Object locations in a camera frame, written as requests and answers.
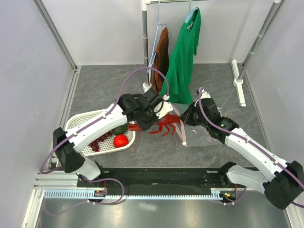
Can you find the dark red toy grapes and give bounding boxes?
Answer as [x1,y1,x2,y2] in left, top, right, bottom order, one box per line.
[89,131,113,152]

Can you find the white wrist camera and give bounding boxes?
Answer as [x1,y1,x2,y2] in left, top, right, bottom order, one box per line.
[153,101,173,119]
[200,89,211,103]

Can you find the white perforated plastic basket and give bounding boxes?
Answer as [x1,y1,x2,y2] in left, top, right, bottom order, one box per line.
[65,109,136,157]

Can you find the slotted cable duct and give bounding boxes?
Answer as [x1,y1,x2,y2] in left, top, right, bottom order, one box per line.
[44,189,224,200]

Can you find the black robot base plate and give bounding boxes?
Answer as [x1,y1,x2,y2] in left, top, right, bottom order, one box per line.
[76,167,252,197]

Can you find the green t-shirt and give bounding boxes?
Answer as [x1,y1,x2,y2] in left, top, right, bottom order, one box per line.
[160,8,201,105]

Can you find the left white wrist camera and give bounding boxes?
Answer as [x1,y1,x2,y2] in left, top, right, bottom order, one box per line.
[153,101,173,119]

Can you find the green toy avocado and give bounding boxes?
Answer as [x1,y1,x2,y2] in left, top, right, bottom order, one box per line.
[112,123,129,135]

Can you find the clear zip top bag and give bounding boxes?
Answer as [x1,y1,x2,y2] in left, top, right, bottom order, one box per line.
[171,102,226,147]

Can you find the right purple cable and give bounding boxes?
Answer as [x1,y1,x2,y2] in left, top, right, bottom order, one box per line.
[198,86,304,209]

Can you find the blue wire hanger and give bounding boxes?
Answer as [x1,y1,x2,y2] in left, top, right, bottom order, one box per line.
[148,0,167,67]

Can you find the red toy tomato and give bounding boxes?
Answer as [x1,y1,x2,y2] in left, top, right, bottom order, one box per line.
[113,134,129,148]

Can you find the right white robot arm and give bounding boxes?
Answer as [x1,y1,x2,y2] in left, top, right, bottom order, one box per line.
[180,98,304,210]

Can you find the metal clothes rack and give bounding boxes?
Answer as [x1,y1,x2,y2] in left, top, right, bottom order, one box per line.
[140,0,284,107]

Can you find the red toy lobster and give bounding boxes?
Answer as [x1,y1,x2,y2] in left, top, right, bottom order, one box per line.
[128,114,181,137]

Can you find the brown hanging cloth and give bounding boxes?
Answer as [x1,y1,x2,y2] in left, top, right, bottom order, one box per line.
[152,28,169,93]

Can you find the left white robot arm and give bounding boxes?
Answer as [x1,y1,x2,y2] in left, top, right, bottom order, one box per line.
[53,89,165,187]

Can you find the aluminium frame post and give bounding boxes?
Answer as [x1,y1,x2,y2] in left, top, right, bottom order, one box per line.
[33,0,78,71]

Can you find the purple cable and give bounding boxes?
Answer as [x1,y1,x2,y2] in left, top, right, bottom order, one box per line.
[198,86,304,209]
[39,67,170,175]

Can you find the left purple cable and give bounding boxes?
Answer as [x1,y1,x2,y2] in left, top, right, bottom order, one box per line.
[39,67,170,175]

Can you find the light blue clothes hanger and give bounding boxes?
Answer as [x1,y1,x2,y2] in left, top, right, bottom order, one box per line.
[184,0,198,23]

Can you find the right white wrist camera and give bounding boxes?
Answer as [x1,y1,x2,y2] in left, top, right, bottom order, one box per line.
[200,89,211,103]

